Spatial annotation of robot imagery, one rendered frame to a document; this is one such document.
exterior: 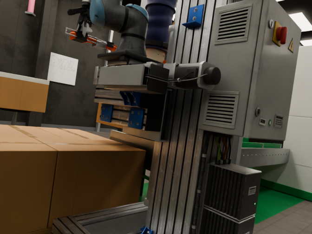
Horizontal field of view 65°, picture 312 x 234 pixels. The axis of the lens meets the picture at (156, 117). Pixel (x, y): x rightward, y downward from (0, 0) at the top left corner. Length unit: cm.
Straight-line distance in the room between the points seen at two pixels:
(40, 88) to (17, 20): 393
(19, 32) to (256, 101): 652
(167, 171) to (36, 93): 244
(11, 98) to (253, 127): 282
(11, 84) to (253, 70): 280
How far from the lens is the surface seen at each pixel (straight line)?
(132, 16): 116
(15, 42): 694
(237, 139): 195
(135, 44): 113
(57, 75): 715
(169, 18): 196
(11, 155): 127
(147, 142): 174
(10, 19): 702
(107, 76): 95
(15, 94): 325
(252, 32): 91
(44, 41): 691
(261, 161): 287
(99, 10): 111
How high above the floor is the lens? 80
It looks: 1 degrees down
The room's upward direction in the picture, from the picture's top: 8 degrees clockwise
